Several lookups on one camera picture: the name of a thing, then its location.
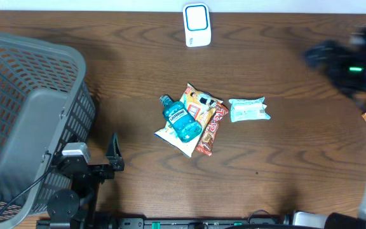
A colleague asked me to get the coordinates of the green white packet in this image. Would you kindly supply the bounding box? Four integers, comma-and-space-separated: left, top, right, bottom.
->
229, 97, 271, 122

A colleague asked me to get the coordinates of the yellow white snack bag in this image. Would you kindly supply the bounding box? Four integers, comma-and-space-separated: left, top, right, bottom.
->
154, 84, 222, 157

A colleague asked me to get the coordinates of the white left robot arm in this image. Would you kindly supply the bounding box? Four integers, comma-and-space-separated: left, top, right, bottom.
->
47, 134, 125, 228

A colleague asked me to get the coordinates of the white barcode scanner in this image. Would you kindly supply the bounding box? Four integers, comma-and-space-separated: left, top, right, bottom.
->
182, 3, 212, 48

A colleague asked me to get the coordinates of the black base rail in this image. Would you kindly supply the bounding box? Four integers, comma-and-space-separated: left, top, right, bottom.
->
36, 211, 298, 229

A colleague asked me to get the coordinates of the orange red candy bar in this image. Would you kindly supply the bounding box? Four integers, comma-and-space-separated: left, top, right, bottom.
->
195, 104, 229, 156

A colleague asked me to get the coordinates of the blue Listerine mouthwash bottle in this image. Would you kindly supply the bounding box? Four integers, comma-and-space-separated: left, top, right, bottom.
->
159, 95, 202, 143

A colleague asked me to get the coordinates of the grey plastic mesh basket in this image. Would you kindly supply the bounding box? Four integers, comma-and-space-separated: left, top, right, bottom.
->
0, 32, 96, 228

